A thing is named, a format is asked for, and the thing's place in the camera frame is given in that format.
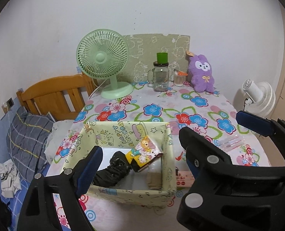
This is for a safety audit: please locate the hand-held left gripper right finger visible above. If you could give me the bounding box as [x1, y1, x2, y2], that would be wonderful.
[177, 126, 285, 231]

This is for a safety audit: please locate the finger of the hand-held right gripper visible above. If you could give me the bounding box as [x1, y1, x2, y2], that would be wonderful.
[236, 110, 285, 166]

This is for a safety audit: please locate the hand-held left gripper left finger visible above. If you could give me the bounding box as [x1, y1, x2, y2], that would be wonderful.
[17, 146, 104, 231]

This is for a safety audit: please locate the pink tissue packet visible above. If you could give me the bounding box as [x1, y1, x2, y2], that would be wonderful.
[175, 170, 195, 187]

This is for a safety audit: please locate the clear plastic package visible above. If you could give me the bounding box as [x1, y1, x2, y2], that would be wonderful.
[214, 135, 244, 152]

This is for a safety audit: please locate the yellow cartoon fabric storage box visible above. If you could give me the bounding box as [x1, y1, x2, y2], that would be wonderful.
[61, 121, 177, 216]

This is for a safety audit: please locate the black plastic bag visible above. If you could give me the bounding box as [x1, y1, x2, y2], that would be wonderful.
[93, 151, 132, 187]

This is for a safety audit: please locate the white floor fan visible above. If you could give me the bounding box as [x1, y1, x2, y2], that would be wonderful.
[242, 78, 276, 119]

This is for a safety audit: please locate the cartoon snack carton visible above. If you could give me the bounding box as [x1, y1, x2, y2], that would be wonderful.
[125, 136, 164, 173]

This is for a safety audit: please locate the white bed cover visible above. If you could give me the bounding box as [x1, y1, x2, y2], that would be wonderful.
[44, 120, 76, 164]

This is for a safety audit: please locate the floral tablecloth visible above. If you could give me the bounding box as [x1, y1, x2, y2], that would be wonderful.
[46, 80, 270, 231]

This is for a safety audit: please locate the blue checked bedsheet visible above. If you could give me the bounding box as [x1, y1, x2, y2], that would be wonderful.
[0, 161, 50, 231]

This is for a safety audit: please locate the purple plush rabbit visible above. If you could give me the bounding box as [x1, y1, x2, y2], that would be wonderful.
[186, 50, 215, 93]

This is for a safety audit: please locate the grey plaid pillow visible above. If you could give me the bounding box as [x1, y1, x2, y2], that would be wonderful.
[7, 106, 55, 181]

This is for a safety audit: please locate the white crumpled cloth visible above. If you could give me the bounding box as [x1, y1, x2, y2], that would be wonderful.
[0, 159, 21, 198]

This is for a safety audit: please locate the clear cotton swab jar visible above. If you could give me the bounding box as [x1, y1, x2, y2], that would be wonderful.
[173, 71, 188, 86]

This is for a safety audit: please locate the wooden bed headboard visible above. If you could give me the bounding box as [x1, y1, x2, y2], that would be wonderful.
[17, 73, 98, 121]

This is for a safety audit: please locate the glass jar mug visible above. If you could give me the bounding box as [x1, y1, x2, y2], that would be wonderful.
[148, 62, 170, 92]

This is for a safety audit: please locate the green plastic cup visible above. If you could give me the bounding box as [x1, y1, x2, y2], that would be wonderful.
[156, 52, 168, 64]

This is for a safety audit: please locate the green desk fan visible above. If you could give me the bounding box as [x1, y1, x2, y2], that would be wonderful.
[76, 29, 134, 100]

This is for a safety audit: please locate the white fan cable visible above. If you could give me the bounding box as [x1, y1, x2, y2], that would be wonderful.
[88, 79, 107, 101]

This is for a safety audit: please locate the green cartoon wall board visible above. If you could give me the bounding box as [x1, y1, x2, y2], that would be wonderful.
[122, 33, 191, 83]

